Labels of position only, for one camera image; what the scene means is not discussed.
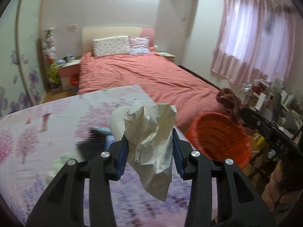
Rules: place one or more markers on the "cluttered black desk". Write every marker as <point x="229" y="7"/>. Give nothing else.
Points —
<point x="281" y="108"/>

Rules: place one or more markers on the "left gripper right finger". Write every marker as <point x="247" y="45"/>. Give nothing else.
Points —
<point x="221" y="195"/>

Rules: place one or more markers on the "white wire rack shelf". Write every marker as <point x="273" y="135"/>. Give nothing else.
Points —
<point x="251" y="96"/>

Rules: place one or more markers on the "white paper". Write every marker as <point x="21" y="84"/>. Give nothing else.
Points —
<point x="149" y="132"/>

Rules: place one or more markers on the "pink white nightstand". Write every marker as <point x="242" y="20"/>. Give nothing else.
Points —
<point x="66" y="71"/>

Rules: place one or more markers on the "plush toy stack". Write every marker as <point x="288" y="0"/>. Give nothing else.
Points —
<point x="48" y="47"/>

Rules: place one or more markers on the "black hair comb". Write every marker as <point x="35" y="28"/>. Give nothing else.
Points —
<point x="95" y="144"/>

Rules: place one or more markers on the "pink striped pillow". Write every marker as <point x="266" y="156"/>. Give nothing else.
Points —
<point x="139" y="45"/>

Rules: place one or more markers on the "salmon pink bed duvet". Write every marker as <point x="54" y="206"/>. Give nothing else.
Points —
<point x="162" y="80"/>

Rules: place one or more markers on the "white floral pillow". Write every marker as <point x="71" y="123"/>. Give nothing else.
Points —
<point x="111" y="46"/>

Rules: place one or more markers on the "wall power outlet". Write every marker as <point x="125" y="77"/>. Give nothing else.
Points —
<point x="72" y="27"/>

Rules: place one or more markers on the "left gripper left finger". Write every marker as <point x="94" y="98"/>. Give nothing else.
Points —
<point x="62" y="202"/>

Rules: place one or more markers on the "floral purple pink tablecloth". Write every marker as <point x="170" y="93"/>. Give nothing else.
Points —
<point x="36" y="142"/>

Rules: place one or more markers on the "red plastic laundry basket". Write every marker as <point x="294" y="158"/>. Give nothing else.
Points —
<point x="218" y="138"/>

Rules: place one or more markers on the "sliding wardrobe with flowers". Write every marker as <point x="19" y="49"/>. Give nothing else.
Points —
<point x="23" y="78"/>

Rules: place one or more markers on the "pink striped curtain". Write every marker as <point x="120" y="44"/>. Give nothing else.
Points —
<point x="256" y="41"/>

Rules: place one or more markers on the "yellow green plush toy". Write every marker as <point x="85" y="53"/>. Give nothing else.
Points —
<point x="53" y="74"/>

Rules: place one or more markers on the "person's right hand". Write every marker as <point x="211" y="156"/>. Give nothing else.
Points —
<point x="275" y="198"/>

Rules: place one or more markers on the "red plaid cloth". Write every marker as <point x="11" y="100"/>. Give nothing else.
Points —
<point x="233" y="105"/>

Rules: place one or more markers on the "far right nightstand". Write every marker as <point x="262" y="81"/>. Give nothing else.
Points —
<point x="170" y="57"/>

